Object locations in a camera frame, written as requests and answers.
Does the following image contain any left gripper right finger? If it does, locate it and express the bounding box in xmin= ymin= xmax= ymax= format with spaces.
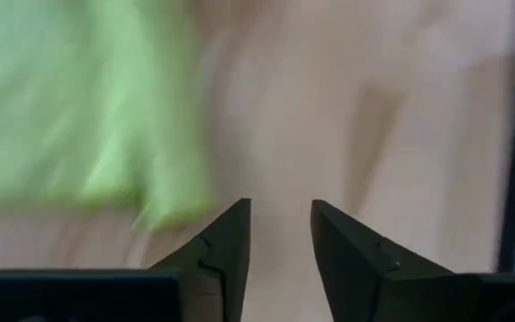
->
xmin=309 ymin=199 xmax=515 ymax=322

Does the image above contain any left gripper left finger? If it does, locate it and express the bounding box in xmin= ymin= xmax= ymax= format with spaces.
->
xmin=0 ymin=198 xmax=253 ymax=322

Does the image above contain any light green microfiber towel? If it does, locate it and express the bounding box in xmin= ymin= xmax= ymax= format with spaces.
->
xmin=0 ymin=0 xmax=216 ymax=232

